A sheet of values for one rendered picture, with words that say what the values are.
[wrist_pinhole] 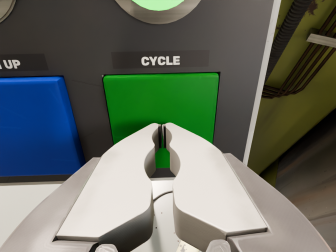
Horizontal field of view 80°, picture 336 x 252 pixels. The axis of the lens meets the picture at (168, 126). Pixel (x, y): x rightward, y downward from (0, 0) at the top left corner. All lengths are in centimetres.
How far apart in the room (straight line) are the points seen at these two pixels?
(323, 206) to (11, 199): 136
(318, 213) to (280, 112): 22
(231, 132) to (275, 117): 41
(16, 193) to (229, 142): 134
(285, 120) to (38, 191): 123
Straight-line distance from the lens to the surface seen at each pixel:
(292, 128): 60
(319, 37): 41
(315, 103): 53
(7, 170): 20
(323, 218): 51
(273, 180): 79
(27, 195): 139
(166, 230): 113
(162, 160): 16
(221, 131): 16
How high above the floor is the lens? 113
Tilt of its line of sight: 58 degrees down
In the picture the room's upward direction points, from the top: straight up
